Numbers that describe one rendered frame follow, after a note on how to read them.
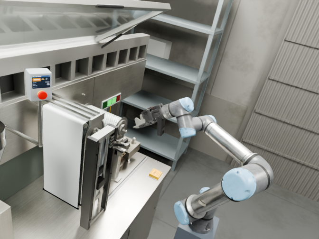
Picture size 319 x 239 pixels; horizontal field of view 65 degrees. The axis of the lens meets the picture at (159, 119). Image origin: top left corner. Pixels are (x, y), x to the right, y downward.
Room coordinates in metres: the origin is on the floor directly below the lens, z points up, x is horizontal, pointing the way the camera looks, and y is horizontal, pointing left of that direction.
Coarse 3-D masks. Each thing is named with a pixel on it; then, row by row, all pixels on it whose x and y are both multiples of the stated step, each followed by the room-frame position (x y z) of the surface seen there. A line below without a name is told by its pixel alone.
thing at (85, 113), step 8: (56, 96) 1.11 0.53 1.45; (48, 104) 1.04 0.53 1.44; (56, 104) 1.03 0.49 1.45; (64, 104) 1.06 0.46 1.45; (72, 104) 1.09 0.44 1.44; (80, 104) 1.07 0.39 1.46; (72, 112) 1.00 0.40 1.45; (80, 112) 1.03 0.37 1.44; (88, 112) 1.01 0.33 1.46; (96, 112) 1.04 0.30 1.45; (88, 120) 0.97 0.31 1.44; (96, 120) 0.99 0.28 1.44
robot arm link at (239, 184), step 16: (224, 176) 0.79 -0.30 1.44; (240, 176) 0.75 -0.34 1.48; (256, 176) 0.77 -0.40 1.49; (208, 192) 0.86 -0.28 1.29; (224, 192) 0.78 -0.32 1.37; (240, 192) 0.73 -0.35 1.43; (256, 192) 0.75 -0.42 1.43; (176, 208) 0.93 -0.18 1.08; (192, 208) 0.88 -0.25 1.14; (208, 208) 0.84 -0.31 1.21
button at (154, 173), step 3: (153, 168) 1.39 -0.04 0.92; (153, 171) 1.36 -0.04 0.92; (156, 171) 1.36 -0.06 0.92; (159, 171) 1.37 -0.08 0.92; (150, 174) 1.32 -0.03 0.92; (153, 174) 1.33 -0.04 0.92; (156, 174) 1.33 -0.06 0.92; (159, 174) 1.34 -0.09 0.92; (153, 177) 1.32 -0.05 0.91; (156, 177) 1.31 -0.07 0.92
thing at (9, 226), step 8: (0, 152) 0.62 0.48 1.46; (0, 160) 0.64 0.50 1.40; (0, 208) 0.64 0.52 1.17; (8, 208) 0.64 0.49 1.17; (0, 216) 0.61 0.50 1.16; (8, 216) 0.64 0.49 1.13; (0, 224) 0.61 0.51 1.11; (8, 224) 0.64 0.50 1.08; (0, 232) 0.60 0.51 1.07; (8, 232) 0.63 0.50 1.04
